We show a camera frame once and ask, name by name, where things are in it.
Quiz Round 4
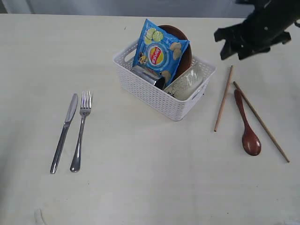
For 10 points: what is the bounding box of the brown wooden plate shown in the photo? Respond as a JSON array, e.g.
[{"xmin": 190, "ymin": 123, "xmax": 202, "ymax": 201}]
[{"xmin": 159, "ymin": 25, "xmax": 192, "ymax": 81}]

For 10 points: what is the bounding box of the brown wooden chopstick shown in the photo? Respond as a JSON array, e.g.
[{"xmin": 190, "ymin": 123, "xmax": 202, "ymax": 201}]
[
  {"xmin": 214, "ymin": 65, "xmax": 234, "ymax": 132},
  {"xmin": 233, "ymin": 81, "xmax": 290, "ymax": 163}
]

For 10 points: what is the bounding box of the brown wooden spoon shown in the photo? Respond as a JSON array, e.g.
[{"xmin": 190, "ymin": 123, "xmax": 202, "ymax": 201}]
[{"xmin": 234, "ymin": 89, "xmax": 261, "ymax": 156}]

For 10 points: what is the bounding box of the white patterned ceramic bowl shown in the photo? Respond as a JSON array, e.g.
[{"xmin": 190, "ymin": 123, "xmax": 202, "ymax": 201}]
[{"xmin": 164, "ymin": 64, "xmax": 204, "ymax": 101}]

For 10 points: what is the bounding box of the silver metal knife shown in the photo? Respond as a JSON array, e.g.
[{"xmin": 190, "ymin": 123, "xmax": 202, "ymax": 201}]
[{"xmin": 50, "ymin": 94, "xmax": 78, "ymax": 174}]

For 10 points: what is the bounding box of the blue chips bag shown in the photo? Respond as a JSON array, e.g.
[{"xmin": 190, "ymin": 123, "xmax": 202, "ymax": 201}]
[{"xmin": 133, "ymin": 19, "xmax": 190, "ymax": 86}]

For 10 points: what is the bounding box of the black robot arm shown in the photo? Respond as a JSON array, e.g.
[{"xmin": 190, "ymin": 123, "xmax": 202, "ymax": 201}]
[{"xmin": 214, "ymin": 0, "xmax": 300, "ymax": 60}]

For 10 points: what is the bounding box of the silver metal fork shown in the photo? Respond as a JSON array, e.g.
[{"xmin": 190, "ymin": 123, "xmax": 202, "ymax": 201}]
[{"xmin": 70, "ymin": 91, "xmax": 93, "ymax": 173}]

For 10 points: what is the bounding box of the stainless steel cup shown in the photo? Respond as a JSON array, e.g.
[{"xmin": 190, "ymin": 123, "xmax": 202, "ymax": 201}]
[{"xmin": 131, "ymin": 65, "xmax": 166, "ymax": 90}]

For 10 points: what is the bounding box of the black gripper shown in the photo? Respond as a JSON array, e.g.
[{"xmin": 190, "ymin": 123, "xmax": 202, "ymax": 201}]
[{"xmin": 214, "ymin": 7, "xmax": 292, "ymax": 60}]

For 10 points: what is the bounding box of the white plastic woven basket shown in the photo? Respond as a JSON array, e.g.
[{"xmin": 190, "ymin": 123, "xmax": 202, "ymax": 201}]
[{"xmin": 113, "ymin": 40, "xmax": 216, "ymax": 121}]

